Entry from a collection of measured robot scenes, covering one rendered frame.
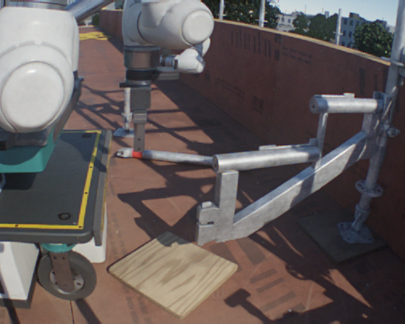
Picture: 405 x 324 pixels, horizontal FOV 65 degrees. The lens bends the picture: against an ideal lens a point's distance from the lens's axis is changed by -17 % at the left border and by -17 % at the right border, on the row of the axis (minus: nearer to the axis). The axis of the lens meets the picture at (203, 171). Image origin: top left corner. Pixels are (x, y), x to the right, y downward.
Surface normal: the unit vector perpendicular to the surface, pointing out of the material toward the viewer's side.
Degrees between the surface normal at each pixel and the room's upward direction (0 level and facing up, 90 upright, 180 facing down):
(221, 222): 90
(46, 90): 98
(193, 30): 98
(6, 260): 90
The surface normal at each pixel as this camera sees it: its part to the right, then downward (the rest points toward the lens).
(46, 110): 0.50, 0.46
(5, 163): 0.18, 0.44
